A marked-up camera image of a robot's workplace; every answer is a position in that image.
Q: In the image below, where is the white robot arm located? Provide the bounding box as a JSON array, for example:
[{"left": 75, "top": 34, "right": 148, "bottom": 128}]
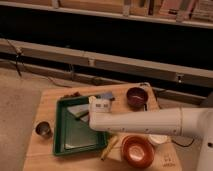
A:
[{"left": 89, "top": 99, "right": 213, "bottom": 171}]

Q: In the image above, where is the red-brown bowl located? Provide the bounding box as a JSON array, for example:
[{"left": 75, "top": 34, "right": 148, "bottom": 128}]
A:
[{"left": 121, "top": 135, "right": 154, "bottom": 169}]

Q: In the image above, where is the blue sponge block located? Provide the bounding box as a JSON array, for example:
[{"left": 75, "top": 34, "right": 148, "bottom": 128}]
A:
[{"left": 99, "top": 92, "right": 115, "bottom": 101}]

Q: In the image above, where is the dark red small object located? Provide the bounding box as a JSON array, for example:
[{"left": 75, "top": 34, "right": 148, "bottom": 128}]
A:
[{"left": 62, "top": 92, "right": 81, "bottom": 99}]

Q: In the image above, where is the grey-green cloth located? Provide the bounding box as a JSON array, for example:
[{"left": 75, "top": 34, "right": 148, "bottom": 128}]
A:
[{"left": 67, "top": 104, "right": 89, "bottom": 123}]

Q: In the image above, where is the yellow marker pen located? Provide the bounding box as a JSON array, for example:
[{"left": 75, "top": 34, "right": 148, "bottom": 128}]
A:
[{"left": 101, "top": 136, "right": 118, "bottom": 161}]

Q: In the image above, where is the green plastic tray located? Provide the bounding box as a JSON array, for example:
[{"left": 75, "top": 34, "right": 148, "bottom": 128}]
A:
[{"left": 53, "top": 96, "right": 108, "bottom": 156}]

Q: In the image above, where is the white plastic cup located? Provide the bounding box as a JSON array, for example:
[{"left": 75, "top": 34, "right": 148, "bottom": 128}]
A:
[{"left": 148, "top": 134, "right": 168, "bottom": 146}]

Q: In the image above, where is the small metal cup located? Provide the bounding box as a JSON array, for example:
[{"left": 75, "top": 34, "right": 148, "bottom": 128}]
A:
[{"left": 35, "top": 121, "right": 52, "bottom": 139}]

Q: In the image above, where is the black cable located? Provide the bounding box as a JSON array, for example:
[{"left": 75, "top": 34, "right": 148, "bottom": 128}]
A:
[{"left": 171, "top": 137, "right": 195, "bottom": 148}]

